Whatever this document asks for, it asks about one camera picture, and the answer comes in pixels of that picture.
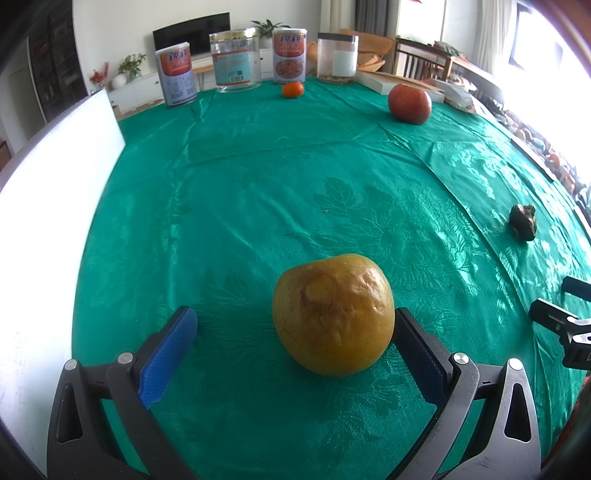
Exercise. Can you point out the grey curtain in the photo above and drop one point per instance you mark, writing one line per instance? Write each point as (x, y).
(369, 16)

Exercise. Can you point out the small tangerine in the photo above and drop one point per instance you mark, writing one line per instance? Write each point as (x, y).
(293, 90)

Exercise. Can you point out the brown wrinkled dried fruit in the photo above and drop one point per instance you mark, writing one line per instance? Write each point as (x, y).
(524, 224)

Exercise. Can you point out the large green potted plant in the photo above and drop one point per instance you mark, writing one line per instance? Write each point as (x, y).
(270, 28)

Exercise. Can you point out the wooden slatted crib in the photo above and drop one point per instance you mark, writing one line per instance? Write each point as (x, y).
(425, 60)

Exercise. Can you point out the red label tin can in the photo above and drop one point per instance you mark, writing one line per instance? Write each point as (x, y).
(290, 57)
(176, 76)

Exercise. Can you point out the dark bookshelf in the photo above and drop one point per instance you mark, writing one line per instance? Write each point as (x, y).
(51, 60)

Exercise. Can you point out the red flowering plant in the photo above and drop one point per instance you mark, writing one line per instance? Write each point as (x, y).
(99, 76)

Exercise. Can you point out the white flat box orange top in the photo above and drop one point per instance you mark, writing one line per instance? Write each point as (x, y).
(392, 83)

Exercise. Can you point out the green plant white vase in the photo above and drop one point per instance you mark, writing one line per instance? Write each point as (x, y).
(131, 69)

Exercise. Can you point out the white television cabinet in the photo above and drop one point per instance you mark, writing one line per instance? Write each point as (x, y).
(138, 90)

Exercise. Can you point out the black television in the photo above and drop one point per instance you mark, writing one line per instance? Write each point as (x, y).
(191, 34)

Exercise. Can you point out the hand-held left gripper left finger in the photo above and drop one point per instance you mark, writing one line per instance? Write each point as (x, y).
(168, 355)

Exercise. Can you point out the white printed plastic bag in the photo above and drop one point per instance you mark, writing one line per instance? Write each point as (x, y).
(455, 97)

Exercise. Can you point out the green floral tablecloth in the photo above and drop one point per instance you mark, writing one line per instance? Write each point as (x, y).
(277, 194)

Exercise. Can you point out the clear plastic jar black lid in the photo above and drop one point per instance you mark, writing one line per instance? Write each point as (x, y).
(337, 60)

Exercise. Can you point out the red apple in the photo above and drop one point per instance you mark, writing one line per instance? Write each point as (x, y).
(408, 104)

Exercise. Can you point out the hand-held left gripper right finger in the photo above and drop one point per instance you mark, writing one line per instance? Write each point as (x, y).
(422, 360)

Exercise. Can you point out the glass jar blue label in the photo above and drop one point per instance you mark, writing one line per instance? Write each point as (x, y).
(235, 60)

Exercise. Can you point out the orange lounge chair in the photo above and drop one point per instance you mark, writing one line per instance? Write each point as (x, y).
(371, 48)

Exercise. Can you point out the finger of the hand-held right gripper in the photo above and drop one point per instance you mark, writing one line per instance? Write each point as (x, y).
(551, 314)
(577, 288)

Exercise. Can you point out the white board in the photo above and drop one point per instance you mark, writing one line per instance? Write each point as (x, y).
(46, 277)

